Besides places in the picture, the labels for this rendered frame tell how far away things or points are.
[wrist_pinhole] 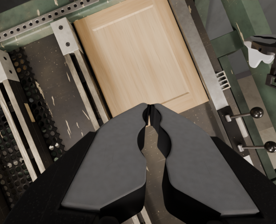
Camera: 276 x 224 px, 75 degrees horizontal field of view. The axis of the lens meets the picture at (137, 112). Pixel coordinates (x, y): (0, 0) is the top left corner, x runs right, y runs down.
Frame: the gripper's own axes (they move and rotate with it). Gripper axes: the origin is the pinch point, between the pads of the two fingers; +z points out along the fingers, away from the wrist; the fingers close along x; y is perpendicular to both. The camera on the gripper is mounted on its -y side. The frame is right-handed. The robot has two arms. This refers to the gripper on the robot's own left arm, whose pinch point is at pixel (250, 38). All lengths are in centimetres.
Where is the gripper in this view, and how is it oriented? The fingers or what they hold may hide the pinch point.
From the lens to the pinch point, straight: 50.0
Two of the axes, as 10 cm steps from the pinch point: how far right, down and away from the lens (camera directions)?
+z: -2.8, -4.6, 8.4
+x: 9.4, -3.0, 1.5
